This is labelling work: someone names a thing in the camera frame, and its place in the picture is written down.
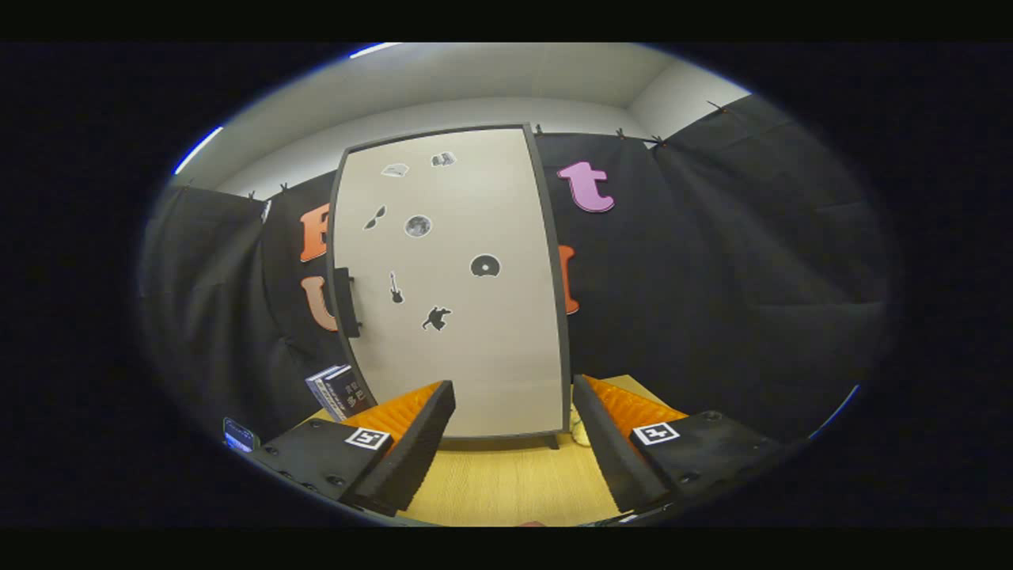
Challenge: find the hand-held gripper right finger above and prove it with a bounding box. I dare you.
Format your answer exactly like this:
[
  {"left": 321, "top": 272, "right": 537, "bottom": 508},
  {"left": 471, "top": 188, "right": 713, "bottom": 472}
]
[{"left": 571, "top": 374, "right": 792, "bottom": 514}]

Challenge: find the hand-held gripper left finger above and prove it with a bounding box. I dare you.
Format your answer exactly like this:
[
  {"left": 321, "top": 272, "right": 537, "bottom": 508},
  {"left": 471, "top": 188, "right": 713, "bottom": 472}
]
[{"left": 252, "top": 380, "right": 457, "bottom": 519}]

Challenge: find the black door handle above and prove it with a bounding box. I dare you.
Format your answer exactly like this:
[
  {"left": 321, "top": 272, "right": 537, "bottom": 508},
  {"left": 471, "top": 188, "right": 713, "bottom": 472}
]
[{"left": 332, "top": 268, "right": 363, "bottom": 339}]

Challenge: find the dark cover book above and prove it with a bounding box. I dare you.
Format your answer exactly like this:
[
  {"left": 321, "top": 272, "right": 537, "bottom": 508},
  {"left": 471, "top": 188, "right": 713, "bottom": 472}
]
[{"left": 324, "top": 366, "right": 377, "bottom": 420}]

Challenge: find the grey cabinet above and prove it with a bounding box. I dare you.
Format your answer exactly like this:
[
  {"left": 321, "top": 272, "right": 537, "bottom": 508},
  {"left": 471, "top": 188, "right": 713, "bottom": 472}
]
[{"left": 326, "top": 123, "right": 574, "bottom": 450}]

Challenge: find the blue screen phone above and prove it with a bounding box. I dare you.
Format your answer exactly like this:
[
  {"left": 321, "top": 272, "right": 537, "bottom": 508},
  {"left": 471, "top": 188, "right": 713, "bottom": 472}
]
[{"left": 223, "top": 417, "right": 260, "bottom": 454}]

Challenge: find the black backdrop cloth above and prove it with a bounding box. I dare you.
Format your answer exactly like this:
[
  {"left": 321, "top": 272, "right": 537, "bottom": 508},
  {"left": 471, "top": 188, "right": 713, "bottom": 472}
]
[{"left": 141, "top": 93, "right": 899, "bottom": 444}]

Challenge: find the white blue packet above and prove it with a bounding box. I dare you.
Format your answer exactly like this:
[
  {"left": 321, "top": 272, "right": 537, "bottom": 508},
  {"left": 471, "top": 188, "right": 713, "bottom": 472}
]
[{"left": 811, "top": 386, "right": 860, "bottom": 440}]

